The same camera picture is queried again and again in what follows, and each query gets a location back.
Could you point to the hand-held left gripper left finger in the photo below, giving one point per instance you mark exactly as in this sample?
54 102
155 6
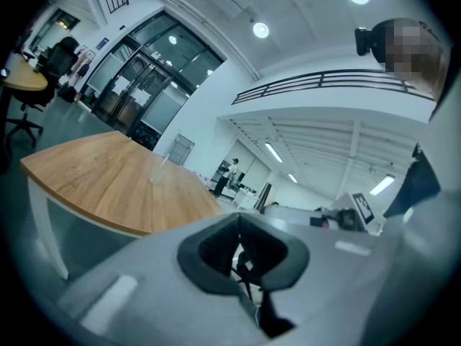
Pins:
151 265

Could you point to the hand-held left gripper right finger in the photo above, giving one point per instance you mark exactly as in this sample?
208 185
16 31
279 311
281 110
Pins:
331 283

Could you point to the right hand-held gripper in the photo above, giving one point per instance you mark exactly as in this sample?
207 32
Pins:
362 211

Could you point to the clear glass with yellow liquid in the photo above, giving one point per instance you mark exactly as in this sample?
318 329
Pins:
157 175

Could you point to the ceiling tube light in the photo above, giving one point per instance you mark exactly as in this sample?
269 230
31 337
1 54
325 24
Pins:
273 152
292 178
381 185

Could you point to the person's black shirt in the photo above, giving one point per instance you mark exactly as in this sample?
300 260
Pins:
414 182

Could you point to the square wooden table white legs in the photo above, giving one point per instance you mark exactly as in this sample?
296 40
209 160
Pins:
108 178

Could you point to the white cabinet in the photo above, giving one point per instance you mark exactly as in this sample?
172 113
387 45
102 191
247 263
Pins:
246 200

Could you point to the folded grey table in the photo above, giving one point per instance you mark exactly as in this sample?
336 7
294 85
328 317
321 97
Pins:
182 150

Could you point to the pile of black bags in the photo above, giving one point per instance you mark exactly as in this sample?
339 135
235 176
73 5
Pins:
144 137

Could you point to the person's head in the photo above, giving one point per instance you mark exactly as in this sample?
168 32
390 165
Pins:
410 49

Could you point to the black framed glass doors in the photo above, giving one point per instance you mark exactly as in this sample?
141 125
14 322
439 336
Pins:
144 85

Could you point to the black floor bag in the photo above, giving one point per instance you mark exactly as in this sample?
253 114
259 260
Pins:
67 93

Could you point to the coat rack with clothes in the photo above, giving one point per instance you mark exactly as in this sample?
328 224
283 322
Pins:
83 65

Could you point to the black office chair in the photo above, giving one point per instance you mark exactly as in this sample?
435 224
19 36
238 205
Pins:
54 67

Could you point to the round wooden table black base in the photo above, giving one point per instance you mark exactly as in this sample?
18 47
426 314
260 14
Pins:
21 79

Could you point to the black head camera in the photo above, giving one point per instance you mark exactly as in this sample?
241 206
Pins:
364 41

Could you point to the purple wall sign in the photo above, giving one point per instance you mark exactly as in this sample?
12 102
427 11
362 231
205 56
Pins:
102 44

